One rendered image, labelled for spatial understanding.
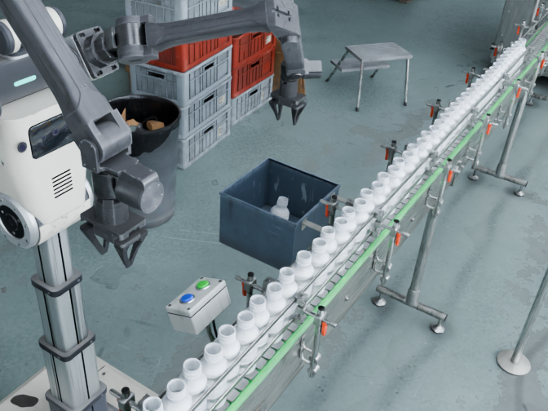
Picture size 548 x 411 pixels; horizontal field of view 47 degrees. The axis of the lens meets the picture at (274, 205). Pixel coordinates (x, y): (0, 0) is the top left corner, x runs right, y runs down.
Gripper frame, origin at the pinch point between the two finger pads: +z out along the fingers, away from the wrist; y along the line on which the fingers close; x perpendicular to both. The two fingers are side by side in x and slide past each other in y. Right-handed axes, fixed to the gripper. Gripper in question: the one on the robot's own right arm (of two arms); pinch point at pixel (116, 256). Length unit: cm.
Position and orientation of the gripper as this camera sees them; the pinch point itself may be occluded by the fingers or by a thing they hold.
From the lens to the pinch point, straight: 121.9
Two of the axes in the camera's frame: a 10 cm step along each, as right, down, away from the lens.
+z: -0.7, 8.2, 5.6
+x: 5.4, -4.4, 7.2
